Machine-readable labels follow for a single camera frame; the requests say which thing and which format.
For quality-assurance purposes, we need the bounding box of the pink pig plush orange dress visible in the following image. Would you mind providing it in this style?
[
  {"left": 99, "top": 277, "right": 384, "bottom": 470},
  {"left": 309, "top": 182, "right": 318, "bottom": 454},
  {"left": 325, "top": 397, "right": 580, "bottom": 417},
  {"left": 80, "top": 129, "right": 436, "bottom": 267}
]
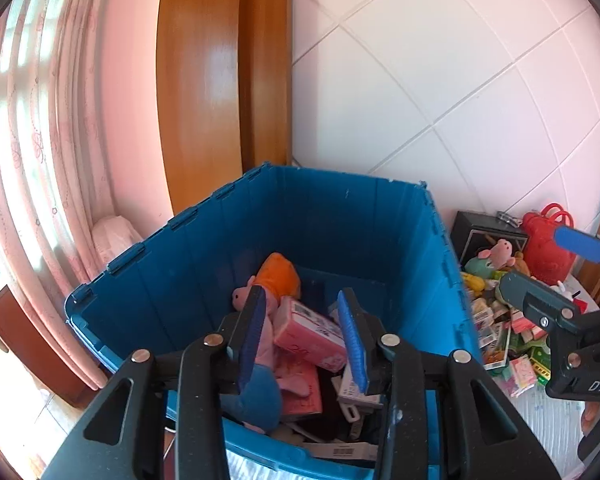
[{"left": 231, "top": 252, "right": 303, "bottom": 311}]

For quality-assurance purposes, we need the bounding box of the pile of medicine boxes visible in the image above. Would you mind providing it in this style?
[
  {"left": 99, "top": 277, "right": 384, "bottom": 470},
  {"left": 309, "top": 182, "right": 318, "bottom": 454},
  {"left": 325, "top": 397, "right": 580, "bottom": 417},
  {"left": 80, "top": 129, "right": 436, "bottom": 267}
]
[{"left": 460, "top": 270, "right": 553, "bottom": 401}]

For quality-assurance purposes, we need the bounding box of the dark wooden furniture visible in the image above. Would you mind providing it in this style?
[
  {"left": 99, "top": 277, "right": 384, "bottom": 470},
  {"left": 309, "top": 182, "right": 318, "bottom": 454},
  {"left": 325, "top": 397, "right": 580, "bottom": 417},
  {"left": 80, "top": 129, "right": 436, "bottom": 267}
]
[{"left": 0, "top": 285, "right": 98, "bottom": 408}]

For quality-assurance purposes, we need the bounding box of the pink pig plush blue body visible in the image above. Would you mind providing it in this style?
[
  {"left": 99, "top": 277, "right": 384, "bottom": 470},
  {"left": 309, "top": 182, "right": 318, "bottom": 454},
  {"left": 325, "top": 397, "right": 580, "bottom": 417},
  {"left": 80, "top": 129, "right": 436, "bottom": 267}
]
[{"left": 219, "top": 297, "right": 313, "bottom": 435}]

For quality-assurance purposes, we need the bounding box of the person's right hand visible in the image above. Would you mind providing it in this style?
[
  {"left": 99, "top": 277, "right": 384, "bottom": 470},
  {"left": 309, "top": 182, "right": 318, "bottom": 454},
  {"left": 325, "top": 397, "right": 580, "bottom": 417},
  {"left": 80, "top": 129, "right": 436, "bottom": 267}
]
[{"left": 581, "top": 401, "right": 600, "bottom": 435}]

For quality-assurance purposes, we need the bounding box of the pink printed box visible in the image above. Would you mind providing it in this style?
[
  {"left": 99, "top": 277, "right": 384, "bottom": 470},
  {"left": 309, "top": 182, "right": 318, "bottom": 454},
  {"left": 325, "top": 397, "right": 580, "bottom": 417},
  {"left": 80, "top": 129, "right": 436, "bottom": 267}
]
[{"left": 279, "top": 360, "right": 324, "bottom": 422}]

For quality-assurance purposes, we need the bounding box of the blue plastic storage bin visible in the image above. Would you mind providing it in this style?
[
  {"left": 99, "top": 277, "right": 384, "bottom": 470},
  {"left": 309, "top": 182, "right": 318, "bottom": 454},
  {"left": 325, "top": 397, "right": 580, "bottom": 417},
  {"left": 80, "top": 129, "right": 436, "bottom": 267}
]
[{"left": 64, "top": 162, "right": 486, "bottom": 471}]

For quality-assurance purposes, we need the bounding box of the pink sheer curtain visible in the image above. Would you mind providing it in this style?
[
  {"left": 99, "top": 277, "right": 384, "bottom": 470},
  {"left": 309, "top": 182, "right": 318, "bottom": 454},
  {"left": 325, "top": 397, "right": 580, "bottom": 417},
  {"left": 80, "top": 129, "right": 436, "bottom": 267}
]
[{"left": 0, "top": 0, "right": 146, "bottom": 391}]

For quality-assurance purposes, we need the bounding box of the white cloth bundle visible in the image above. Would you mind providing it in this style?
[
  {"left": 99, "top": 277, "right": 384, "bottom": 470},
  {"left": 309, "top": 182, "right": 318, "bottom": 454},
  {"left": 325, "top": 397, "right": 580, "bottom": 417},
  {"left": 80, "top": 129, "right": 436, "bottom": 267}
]
[{"left": 91, "top": 215, "right": 143, "bottom": 273}]

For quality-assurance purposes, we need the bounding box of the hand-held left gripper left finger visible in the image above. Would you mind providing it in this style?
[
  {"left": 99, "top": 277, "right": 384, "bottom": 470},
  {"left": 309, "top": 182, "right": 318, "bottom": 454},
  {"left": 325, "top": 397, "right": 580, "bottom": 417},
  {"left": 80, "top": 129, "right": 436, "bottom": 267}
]
[{"left": 40, "top": 286, "right": 281, "bottom": 480}]

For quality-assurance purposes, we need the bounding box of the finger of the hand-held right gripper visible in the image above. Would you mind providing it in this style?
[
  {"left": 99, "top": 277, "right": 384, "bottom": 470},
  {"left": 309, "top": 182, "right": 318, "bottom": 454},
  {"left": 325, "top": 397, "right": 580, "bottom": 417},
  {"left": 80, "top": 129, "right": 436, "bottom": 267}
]
[
  {"left": 554, "top": 225, "right": 600, "bottom": 268},
  {"left": 497, "top": 270, "right": 588, "bottom": 335}
]

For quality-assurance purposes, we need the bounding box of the wooden post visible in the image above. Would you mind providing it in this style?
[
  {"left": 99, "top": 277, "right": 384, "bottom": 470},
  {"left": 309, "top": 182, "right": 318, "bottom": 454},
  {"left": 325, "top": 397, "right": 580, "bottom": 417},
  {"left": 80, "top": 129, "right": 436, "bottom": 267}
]
[{"left": 577, "top": 200, "right": 600, "bottom": 311}]

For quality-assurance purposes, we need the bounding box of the small pink pig plush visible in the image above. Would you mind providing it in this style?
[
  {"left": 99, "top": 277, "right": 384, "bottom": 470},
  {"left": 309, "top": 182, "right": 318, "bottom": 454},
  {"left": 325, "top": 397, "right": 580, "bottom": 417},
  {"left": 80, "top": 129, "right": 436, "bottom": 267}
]
[{"left": 475, "top": 239, "right": 516, "bottom": 268}]

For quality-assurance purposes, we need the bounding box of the white barcode box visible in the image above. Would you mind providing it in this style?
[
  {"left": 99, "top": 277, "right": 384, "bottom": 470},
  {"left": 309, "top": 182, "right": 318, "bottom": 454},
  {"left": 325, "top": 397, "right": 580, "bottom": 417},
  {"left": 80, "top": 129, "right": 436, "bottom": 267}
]
[{"left": 302, "top": 439, "right": 381, "bottom": 462}]

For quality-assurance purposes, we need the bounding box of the pink medicine box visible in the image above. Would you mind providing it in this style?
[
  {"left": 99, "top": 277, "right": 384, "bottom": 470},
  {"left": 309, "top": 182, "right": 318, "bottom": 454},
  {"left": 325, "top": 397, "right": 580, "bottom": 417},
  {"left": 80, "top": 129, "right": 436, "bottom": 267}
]
[{"left": 274, "top": 296, "right": 348, "bottom": 372}]

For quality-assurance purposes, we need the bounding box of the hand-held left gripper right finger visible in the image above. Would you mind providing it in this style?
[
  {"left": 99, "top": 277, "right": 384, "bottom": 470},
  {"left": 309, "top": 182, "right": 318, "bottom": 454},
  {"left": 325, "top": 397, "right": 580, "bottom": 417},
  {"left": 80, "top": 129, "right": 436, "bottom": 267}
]
[{"left": 336, "top": 287, "right": 563, "bottom": 480}]

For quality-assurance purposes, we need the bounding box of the white medicine box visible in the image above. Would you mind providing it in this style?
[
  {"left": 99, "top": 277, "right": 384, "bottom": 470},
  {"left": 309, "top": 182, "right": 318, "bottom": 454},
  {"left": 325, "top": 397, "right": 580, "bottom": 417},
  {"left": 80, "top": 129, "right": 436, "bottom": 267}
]
[{"left": 336, "top": 360, "right": 385, "bottom": 412}]

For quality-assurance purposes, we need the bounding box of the red toy handbag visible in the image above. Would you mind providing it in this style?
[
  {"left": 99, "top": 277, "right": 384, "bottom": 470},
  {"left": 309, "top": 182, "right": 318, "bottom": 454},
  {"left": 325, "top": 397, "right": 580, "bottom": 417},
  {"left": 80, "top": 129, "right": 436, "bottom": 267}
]
[{"left": 522, "top": 202, "right": 578, "bottom": 286}]

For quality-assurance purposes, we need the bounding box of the black box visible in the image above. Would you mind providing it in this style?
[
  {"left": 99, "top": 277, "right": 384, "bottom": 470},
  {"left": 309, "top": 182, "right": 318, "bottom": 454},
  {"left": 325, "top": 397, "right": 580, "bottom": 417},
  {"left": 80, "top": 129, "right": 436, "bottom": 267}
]
[{"left": 450, "top": 210, "right": 531, "bottom": 268}]

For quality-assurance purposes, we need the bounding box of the white rabbit toy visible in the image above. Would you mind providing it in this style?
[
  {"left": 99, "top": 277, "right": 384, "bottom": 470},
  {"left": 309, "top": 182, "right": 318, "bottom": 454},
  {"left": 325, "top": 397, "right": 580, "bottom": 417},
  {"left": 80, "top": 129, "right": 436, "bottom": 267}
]
[{"left": 552, "top": 281, "right": 588, "bottom": 313}]

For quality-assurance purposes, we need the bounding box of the wooden door frame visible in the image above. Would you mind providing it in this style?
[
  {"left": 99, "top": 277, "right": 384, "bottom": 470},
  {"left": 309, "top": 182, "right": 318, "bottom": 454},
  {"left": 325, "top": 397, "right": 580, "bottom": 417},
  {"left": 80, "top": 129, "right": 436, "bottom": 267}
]
[{"left": 156, "top": 0, "right": 295, "bottom": 216}]

